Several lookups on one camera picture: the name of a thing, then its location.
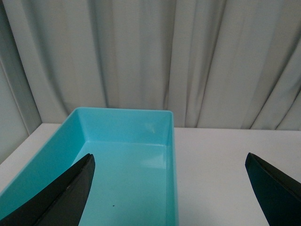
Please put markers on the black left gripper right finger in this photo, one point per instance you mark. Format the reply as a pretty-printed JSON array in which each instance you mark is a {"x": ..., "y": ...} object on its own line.
[{"x": 278, "y": 194}]

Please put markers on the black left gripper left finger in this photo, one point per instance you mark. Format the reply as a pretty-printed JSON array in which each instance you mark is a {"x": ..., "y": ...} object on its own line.
[{"x": 61, "y": 203}]

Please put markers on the turquoise plastic bin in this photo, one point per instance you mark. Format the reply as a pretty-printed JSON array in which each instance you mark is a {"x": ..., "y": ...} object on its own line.
[{"x": 134, "y": 183}]

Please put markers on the white pleated curtain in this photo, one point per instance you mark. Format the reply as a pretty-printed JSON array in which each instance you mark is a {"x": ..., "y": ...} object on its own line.
[{"x": 220, "y": 64}]

